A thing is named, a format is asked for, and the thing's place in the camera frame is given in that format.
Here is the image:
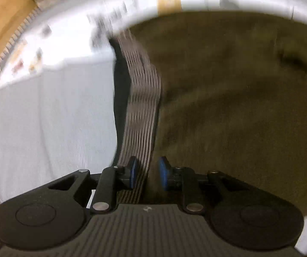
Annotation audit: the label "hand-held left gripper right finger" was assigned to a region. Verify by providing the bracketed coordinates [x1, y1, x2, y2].
[157, 156, 252, 215]

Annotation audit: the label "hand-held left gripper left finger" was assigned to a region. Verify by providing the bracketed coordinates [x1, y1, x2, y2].
[48, 156, 138, 215]

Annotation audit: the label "olive corduroy pants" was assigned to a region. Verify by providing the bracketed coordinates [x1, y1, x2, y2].
[110, 10, 307, 217]

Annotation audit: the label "grey printed bed sheet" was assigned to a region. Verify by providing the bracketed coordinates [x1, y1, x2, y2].
[0, 0, 307, 256]

